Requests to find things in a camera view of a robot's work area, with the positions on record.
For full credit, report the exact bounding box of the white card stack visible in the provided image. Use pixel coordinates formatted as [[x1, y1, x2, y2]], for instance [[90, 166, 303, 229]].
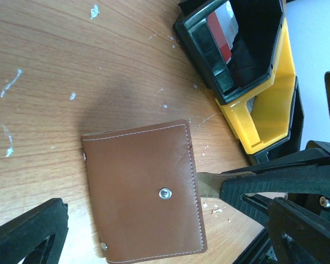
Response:
[[214, 1, 239, 49]]

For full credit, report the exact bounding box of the red card stack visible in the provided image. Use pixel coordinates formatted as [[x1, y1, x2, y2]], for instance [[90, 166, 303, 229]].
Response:
[[207, 12, 232, 63]]

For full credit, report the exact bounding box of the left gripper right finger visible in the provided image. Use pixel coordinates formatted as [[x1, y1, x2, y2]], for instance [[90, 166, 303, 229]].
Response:
[[219, 141, 330, 263]]

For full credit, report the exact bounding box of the black bin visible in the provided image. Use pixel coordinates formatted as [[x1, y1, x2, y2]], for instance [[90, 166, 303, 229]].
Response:
[[247, 77, 304, 165], [173, 0, 283, 105]]

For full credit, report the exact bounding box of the dark grey card stack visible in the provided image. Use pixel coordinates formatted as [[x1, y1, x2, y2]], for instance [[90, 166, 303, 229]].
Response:
[[246, 96, 256, 113]]

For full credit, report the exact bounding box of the brown leather card holder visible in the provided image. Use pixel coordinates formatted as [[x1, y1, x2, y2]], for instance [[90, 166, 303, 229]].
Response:
[[81, 119, 253, 264]]

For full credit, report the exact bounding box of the yellow bin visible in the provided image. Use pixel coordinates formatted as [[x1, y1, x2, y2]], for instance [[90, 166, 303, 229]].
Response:
[[218, 18, 296, 155]]

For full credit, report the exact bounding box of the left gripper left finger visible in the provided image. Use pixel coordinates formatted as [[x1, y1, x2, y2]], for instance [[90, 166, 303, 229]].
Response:
[[0, 198, 68, 263]]

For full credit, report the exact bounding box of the black bin left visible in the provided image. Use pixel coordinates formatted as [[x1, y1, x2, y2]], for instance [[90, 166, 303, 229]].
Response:
[[173, 0, 283, 105]]

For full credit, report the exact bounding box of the black bin right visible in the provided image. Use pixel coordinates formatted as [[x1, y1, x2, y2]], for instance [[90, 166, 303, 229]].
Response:
[[247, 77, 304, 165]]

